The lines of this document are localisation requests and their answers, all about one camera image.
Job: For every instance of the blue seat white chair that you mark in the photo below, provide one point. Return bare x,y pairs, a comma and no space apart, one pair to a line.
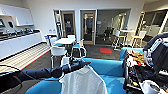
55,41
78,48

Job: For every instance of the person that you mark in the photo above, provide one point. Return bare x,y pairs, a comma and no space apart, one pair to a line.
158,50

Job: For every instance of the white round container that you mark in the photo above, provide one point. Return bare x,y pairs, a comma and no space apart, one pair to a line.
150,87

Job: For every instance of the wooden glass door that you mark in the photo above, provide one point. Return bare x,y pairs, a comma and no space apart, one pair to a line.
88,26
68,23

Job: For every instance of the blue recycling bin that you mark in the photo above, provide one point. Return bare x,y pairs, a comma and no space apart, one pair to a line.
50,39

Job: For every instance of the white t-shirt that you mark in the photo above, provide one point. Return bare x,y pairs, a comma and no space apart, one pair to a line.
83,81

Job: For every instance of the white square table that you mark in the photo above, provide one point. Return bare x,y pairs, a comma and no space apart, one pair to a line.
64,40

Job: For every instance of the white bar stool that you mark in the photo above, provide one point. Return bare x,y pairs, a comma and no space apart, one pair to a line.
117,36

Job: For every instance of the tall white bar table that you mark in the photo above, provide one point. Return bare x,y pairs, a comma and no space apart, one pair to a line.
128,32

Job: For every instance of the yellow bar stool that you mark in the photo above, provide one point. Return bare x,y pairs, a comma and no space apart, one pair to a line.
137,37

